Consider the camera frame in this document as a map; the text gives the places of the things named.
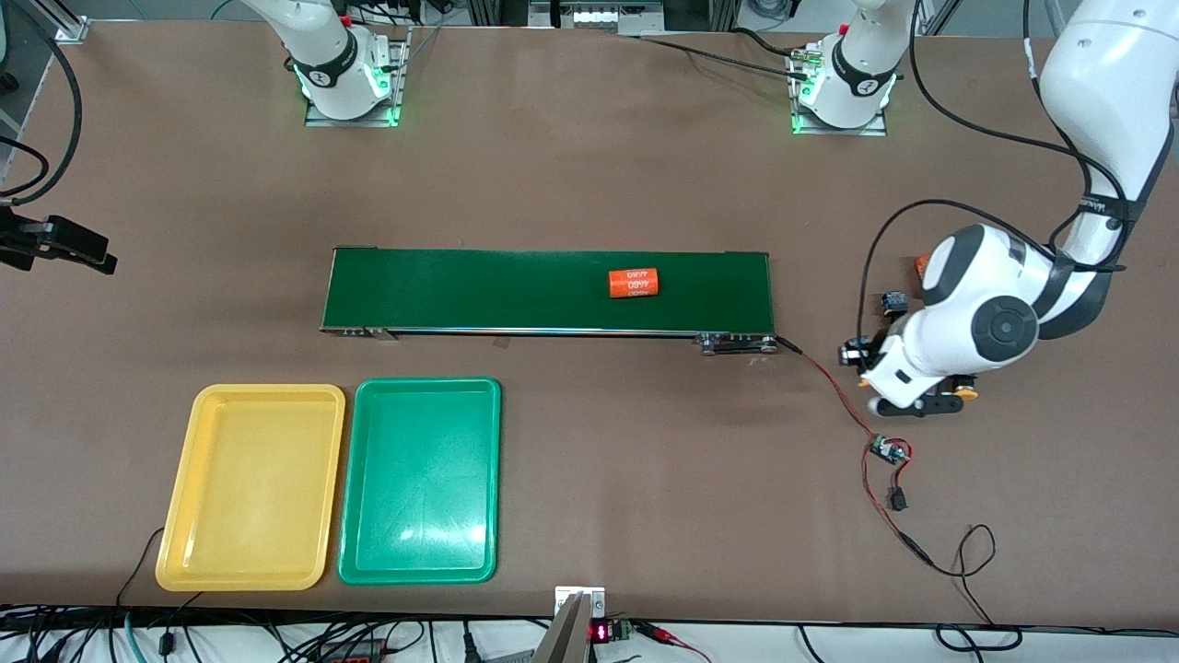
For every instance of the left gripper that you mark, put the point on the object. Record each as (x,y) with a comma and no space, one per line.
(869,351)

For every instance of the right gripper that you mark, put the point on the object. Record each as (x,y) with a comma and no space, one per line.
(57,236)

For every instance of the yellow mushroom push button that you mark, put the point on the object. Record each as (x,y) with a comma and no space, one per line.
(966,393)
(866,380)

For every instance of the green mushroom push button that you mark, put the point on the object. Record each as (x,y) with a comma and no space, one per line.
(893,304)

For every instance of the orange printed cylinder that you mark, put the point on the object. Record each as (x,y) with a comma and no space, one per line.
(634,284)
(920,268)

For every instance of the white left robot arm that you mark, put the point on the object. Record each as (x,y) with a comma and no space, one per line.
(1096,101)

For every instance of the small black controller board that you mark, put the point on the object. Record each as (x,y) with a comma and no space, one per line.
(889,451)

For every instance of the red black power lead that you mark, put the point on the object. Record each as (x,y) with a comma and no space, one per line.
(912,548)

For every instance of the yellow plastic tray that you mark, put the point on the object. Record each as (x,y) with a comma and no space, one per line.
(249,488)

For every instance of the red probe lead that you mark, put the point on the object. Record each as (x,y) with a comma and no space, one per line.
(663,633)

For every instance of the green conveyor belt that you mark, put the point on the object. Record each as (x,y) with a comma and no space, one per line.
(461,290)

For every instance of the red LED display module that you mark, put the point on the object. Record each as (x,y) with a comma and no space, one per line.
(603,633)

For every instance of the green plastic tray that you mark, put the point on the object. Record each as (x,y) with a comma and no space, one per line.
(419,479)

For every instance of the black red power strip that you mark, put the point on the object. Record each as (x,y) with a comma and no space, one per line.
(350,654)

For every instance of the grey electronics unit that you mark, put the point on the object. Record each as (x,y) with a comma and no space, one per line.
(599,17)

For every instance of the black inline switch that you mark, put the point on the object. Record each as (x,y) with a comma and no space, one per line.
(897,500)

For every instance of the aluminium frame post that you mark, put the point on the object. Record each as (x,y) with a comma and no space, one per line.
(72,23)
(938,17)

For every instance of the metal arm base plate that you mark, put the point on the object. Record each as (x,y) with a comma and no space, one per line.
(402,74)
(829,130)

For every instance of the silver camera mount bracket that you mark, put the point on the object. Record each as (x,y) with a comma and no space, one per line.
(564,597)

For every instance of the grey camera pole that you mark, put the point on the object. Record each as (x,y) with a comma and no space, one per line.
(562,640)

